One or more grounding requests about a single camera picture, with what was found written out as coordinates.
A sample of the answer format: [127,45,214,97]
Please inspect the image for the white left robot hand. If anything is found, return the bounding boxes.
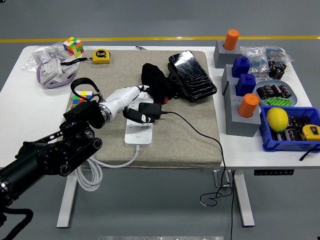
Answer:
[104,84,157,125]

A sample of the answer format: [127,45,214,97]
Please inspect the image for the black plug adapter with cord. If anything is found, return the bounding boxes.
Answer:
[138,101,237,240]

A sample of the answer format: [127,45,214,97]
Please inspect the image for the grey-brown fabric mat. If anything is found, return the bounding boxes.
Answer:
[53,49,223,170]

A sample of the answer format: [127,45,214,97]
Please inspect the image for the black cloth with red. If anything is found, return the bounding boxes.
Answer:
[140,62,185,105]

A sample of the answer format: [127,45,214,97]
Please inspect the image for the large colourful puzzle cube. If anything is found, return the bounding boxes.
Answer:
[70,90,95,108]

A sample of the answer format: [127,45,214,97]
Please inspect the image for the yellow tape measure black label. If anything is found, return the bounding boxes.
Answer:
[59,48,111,66]

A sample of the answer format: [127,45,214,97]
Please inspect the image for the black holder with round knob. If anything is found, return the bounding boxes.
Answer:
[166,62,183,83]

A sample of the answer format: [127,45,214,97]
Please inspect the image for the purple tray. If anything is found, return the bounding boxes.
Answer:
[36,58,78,90]

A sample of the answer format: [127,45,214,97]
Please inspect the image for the small colourful puzzle cube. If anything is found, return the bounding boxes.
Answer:
[62,36,85,57]

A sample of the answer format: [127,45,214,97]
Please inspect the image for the white plastic socket parts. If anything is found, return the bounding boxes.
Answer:
[39,57,77,85]

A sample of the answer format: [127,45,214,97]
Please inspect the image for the glossy black wrapped box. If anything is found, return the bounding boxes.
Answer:
[168,50,218,102]

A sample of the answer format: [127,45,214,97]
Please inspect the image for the clear bags of white parts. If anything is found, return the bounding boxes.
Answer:
[22,41,70,73]

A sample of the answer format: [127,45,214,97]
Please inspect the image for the grey block square hole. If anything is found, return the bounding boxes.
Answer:
[222,80,245,102]
[221,63,239,95]

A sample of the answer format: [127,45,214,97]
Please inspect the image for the white table leg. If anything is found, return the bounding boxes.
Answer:
[233,169,256,228]
[56,172,78,229]

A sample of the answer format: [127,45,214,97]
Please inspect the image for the large grey block round hole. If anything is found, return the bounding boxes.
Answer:
[224,96,262,138]

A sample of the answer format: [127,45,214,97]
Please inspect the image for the blue square peg block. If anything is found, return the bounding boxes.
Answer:
[231,56,251,78]
[235,73,257,97]

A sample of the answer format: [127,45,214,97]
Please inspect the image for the orange cylinder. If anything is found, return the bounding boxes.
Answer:
[237,93,260,118]
[223,29,240,51]

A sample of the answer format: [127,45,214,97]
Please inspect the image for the metal hook under table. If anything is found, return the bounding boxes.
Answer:
[212,169,235,188]

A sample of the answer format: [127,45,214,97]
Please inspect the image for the clear bag of white parts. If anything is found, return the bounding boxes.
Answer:
[240,46,270,74]

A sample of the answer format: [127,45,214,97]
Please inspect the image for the green plastic pieces pile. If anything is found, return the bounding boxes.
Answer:
[264,97,292,107]

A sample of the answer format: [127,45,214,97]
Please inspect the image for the yellow lemon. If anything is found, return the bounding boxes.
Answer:
[266,107,290,133]

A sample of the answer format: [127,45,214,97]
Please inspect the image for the loose dark capacitors cluster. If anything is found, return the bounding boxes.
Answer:
[268,59,288,80]

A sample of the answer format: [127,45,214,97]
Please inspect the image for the blue plastic bin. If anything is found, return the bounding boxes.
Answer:
[259,106,320,153]

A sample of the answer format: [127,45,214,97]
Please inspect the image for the clear bag of blue parts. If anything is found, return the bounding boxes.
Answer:
[264,45,296,63]

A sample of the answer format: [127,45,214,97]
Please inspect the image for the black table control panel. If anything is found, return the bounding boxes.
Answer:
[254,169,295,176]

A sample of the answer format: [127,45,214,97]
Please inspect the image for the blue-grey oval plate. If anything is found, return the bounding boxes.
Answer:
[254,80,299,107]

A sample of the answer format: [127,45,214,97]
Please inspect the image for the dark capacitors pile in bin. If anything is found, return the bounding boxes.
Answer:
[272,115,312,142]

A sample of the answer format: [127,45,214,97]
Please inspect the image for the yellow tape measure plain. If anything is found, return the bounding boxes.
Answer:
[299,124,320,162]

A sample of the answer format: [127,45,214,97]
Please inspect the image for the white power strip with cable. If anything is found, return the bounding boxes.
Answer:
[75,91,154,193]

